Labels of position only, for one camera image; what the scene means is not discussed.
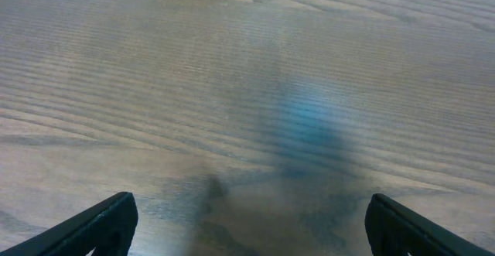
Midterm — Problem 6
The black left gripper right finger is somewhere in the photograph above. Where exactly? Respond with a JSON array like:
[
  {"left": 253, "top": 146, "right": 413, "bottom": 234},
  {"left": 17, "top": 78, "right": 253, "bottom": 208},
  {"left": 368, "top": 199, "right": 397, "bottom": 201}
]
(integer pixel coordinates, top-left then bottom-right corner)
[{"left": 364, "top": 193, "right": 494, "bottom": 256}]

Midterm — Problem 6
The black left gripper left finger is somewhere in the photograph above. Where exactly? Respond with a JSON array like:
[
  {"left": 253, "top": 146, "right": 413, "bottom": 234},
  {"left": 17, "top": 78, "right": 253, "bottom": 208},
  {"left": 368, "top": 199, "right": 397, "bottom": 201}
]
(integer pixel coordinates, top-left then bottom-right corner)
[{"left": 1, "top": 192, "right": 138, "bottom": 256}]

